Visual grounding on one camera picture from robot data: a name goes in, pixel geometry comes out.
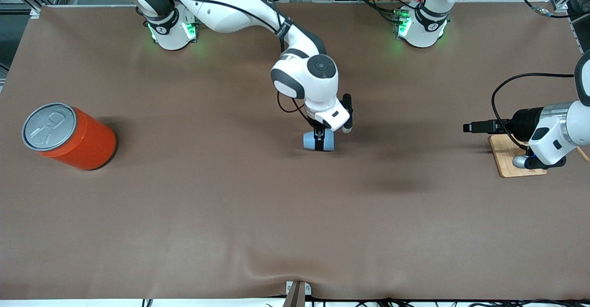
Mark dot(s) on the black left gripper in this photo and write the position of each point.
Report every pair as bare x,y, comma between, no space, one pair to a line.
524,121

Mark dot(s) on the blue plastic cup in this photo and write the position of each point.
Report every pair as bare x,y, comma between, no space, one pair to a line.
308,142

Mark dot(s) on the brown table mat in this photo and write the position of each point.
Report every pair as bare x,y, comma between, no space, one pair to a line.
230,205

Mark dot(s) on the orange can with grey lid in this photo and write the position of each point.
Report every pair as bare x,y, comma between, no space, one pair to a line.
78,145

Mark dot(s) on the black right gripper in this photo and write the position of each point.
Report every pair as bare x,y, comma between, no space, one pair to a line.
318,135

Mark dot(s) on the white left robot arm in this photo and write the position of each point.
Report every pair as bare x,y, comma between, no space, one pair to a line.
424,30

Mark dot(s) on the metal table edge clamp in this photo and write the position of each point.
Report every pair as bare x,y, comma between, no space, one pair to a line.
297,293

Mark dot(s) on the wooden mug stand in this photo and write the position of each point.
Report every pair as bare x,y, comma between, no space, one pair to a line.
507,164

